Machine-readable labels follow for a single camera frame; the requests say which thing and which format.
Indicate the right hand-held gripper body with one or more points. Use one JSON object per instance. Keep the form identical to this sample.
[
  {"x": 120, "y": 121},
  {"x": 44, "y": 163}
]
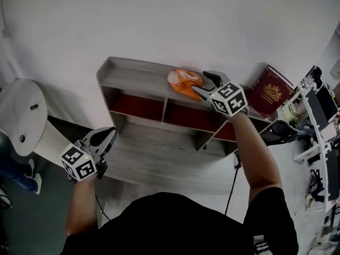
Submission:
[{"x": 229, "y": 100}]

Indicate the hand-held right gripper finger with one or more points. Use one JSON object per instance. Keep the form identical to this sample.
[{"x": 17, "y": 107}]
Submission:
[
  {"x": 204, "y": 92},
  {"x": 213, "y": 76}
]

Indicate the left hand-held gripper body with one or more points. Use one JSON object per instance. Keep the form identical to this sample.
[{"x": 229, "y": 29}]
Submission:
[{"x": 78, "y": 166}]

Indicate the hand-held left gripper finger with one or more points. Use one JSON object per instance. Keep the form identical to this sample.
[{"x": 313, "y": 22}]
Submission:
[
  {"x": 107, "y": 154},
  {"x": 99, "y": 138}
]

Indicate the orange snack packet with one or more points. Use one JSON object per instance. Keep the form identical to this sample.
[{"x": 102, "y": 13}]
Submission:
[{"x": 183, "y": 82}]

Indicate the grey wooden desk shelf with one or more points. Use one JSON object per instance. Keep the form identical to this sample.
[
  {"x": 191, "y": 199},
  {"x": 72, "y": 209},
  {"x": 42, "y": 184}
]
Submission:
[{"x": 132, "y": 76}]

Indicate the person's left forearm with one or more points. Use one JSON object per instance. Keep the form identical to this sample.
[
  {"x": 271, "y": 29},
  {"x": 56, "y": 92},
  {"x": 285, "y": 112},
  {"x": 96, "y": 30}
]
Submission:
[{"x": 81, "y": 208}]

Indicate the person's right forearm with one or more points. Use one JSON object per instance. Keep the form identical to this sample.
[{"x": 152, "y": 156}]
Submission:
[{"x": 255, "y": 155}]

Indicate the grey wood-grain table top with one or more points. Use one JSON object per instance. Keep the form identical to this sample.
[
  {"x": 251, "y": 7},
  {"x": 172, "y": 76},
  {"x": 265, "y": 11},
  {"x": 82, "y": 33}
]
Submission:
[{"x": 159, "y": 158}]

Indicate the dark desk divider panel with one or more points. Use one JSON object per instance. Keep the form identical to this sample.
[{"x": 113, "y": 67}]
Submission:
[
  {"x": 332, "y": 175},
  {"x": 316, "y": 109}
]

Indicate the long white office desk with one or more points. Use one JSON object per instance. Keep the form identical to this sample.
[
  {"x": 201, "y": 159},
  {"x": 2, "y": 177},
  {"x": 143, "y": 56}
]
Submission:
[{"x": 320, "y": 134}]

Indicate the dark red hardcover book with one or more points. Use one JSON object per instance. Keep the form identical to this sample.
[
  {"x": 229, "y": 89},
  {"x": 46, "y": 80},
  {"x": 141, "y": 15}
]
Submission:
[{"x": 268, "y": 94}]

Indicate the black mesh office chair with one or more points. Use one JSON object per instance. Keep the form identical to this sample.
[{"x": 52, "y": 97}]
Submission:
[{"x": 281, "y": 131}]

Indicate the small black round object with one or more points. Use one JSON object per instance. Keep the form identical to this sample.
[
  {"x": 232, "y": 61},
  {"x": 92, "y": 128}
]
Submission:
[{"x": 22, "y": 138}]

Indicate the small black oblong object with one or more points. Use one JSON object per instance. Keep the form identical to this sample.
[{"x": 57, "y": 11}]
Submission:
[{"x": 34, "y": 107}]

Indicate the white cylindrical air purifier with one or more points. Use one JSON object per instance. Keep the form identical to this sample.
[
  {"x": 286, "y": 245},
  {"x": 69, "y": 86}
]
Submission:
[{"x": 21, "y": 110}]

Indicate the person's black clothed body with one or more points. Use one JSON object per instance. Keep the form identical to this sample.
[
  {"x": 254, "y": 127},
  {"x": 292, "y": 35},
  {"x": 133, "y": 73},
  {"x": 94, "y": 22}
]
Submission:
[{"x": 164, "y": 227}]

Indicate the black computer monitor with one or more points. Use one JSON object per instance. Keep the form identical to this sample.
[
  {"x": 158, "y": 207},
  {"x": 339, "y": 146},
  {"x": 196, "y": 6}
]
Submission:
[{"x": 326, "y": 102}]

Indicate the black swivel chair base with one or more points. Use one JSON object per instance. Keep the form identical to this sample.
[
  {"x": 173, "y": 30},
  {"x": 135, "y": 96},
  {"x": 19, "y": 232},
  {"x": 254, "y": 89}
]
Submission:
[{"x": 316, "y": 182}]

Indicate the grey wall electrical box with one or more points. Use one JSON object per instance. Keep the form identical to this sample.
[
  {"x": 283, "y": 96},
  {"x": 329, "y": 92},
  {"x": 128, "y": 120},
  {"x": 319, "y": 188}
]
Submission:
[{"x": 336, "y": 72}]

